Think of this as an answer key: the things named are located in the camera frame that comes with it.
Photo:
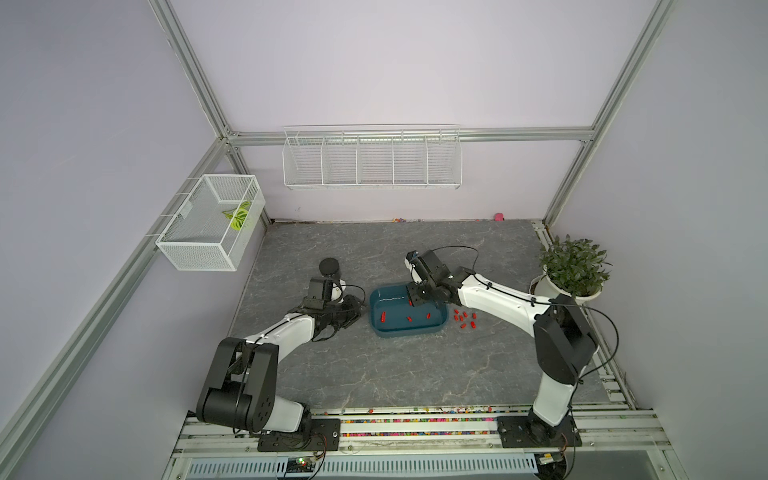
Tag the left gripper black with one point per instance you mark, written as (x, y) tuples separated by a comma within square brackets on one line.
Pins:
[(353, 311)]

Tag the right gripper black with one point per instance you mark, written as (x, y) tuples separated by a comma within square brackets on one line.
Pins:
[(413, 296)]

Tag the teal plastic storage box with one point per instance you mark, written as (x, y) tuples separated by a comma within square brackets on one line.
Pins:
[(393, 299)]

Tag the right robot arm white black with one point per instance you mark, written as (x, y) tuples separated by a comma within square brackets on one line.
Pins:
[(564, 340)]

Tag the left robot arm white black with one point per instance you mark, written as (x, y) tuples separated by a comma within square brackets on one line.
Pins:
[(240, 387)]

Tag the black round container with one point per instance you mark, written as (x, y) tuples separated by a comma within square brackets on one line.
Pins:
[(330, 267)]

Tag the green toy in basket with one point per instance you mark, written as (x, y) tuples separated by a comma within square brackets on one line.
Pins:
[(237, 216)]

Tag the white pot leafy plant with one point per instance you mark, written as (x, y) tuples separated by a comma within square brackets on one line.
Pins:
[(575, 267)]

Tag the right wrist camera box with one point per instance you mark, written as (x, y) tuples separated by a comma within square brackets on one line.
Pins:
[(426, 266)]

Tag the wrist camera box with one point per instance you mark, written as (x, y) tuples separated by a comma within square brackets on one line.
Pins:
[(426, 266), (319, 293)]

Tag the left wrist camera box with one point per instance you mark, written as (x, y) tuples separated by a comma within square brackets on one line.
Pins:
[(319, 293)]

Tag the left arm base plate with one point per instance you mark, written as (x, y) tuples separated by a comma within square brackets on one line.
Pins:
[(314, 434)]

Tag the white wire wall shelf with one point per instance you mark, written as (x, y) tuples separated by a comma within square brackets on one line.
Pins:
[(384, 156)]

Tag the white wire basket left wall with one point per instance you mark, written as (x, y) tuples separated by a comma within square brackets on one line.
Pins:
[(198, 236)]

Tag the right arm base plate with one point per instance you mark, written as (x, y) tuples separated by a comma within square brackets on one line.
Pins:
[(529, 431)]

